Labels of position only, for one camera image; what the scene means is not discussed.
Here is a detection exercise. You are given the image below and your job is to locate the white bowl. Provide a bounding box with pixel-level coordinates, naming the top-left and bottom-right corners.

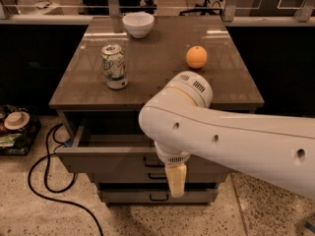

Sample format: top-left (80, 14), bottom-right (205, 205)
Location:
top-left (122, 12), bottom-right (155, 38)

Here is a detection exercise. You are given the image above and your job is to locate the orange fruit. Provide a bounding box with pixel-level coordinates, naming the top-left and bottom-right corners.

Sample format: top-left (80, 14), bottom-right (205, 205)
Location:
top-left (186, 46), bottom-right (208, 69)

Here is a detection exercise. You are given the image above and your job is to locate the grey drawer cabinet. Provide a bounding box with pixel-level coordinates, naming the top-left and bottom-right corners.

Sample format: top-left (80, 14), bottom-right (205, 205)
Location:
top-left (48, 15), bottom-right (265, 207)

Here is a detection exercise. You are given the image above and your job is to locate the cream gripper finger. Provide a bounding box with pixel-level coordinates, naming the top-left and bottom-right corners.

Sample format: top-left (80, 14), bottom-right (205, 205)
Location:
top-left (165, 163), bottom-right (187, 198)

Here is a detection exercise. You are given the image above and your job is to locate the grey middle drawer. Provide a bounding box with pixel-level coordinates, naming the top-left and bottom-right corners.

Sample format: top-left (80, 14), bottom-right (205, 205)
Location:
top-left (89, 172), bottom-right (227, 183)

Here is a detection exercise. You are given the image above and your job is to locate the grey top drawer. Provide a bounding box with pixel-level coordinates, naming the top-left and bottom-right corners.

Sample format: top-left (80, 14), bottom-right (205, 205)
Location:
top-left (54, 125), bottom-right (230, 183)

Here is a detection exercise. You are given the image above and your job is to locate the grey drawer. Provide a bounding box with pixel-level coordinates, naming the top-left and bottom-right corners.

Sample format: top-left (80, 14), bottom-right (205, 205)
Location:
top-left (89, 172), bottom-right (227, 183)
top-left (54, 125), bottom-right (230, 183)
top-left (97, 183), bottom-right (219, 205)

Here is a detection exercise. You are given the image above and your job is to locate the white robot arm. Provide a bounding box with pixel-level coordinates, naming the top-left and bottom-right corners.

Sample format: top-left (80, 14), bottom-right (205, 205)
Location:
top-left (139, 71), bottom-right (315, 199)

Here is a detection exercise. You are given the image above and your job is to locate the green white soda can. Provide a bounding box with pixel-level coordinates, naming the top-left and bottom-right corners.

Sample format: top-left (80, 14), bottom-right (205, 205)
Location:
top-left (101, 44), bottom-right (128, 89)

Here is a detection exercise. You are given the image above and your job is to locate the beige small hat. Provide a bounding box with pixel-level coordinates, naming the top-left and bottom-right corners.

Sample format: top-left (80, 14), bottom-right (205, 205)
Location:
top-left (4, 111), bottom-right (31, 130)

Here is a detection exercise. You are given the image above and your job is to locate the grey bottom drawer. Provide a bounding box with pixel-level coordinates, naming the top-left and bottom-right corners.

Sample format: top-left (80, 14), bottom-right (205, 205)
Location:
top-left (97, 183), bottom-right (219, 205)

